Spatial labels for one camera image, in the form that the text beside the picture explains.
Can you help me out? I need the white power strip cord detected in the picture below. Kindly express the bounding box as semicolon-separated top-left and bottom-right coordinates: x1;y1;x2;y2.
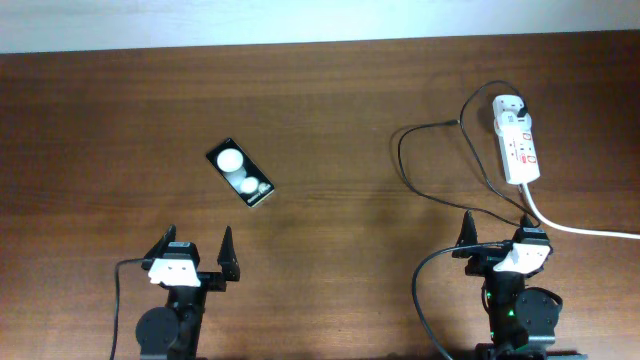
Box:
518;182;640;241

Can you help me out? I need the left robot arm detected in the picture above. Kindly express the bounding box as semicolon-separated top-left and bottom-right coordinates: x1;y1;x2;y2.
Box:
135;225;241;360

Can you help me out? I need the white USB charger plug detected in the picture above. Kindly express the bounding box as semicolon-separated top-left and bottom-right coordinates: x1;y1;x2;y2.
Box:
492;95;532;135

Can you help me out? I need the black smartphone with lit screen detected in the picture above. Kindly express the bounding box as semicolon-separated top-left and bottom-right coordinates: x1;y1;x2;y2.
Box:
206;138;275;208

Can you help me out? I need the white power strip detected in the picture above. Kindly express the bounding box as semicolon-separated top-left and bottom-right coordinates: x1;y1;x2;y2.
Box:
494;112;540;185

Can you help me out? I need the black charging cable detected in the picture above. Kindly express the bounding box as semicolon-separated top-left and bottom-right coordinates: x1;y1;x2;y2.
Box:
397;79;542;229

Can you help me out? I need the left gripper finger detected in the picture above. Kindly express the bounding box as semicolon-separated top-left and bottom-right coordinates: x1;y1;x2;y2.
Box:
217;226;241;281
144;224;177;260

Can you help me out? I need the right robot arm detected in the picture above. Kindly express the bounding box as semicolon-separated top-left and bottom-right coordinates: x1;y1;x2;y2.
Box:
452;211;588;360

